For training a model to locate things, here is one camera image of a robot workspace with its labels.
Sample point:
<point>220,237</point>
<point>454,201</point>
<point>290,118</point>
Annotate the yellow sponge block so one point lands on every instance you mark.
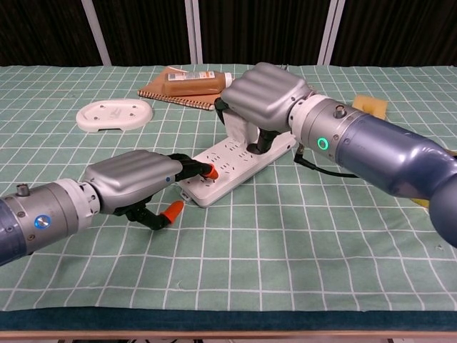
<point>371,103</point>

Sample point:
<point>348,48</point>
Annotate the white plug adapter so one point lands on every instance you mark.
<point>237,129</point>

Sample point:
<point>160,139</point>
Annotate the blue silver right robot arm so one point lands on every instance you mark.
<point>385,153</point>

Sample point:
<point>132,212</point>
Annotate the bottle of brown liquid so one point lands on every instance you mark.
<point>193,85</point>

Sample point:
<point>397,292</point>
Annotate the blue silver left robot arm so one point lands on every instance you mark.
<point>46,218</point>

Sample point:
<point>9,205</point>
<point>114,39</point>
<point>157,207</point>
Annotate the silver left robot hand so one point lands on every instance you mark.
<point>132,175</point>

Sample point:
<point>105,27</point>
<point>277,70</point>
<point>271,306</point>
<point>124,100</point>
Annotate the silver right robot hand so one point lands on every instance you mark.
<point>264,96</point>

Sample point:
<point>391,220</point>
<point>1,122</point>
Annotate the white frame post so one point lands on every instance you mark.
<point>332,32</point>
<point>96,32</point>
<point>194,32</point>

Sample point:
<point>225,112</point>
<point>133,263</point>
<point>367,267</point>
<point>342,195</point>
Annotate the white power strip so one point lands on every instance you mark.
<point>228,178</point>

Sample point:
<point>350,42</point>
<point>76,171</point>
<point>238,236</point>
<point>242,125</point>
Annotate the green checked tablecloth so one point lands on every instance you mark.
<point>250,250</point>

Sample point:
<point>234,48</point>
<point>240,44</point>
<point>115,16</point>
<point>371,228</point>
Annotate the white oval plastic base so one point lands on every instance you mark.
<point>114,114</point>

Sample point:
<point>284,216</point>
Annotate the brown spiral notebook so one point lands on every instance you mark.
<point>153,89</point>

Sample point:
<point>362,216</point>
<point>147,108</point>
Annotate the yellow tape roll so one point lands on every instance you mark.
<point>421,202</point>

